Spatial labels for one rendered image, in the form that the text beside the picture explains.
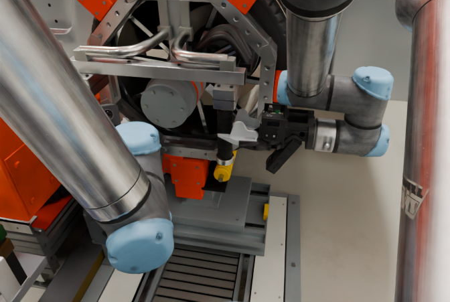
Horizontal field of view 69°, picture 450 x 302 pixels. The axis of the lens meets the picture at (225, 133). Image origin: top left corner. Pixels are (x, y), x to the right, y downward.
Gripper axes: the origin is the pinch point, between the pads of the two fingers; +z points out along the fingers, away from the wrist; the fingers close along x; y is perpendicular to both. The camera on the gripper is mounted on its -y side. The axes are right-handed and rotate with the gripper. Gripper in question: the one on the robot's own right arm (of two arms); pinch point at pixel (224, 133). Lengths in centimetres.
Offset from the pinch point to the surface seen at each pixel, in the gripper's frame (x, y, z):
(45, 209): -16, -56, 77
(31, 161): 2, -15, 55
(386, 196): -79, -83, -74
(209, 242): -22, -70, 11
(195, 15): -53, 14, 20
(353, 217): -60, -83, -55
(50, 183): -2, -26, 55
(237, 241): -22, -67, -1
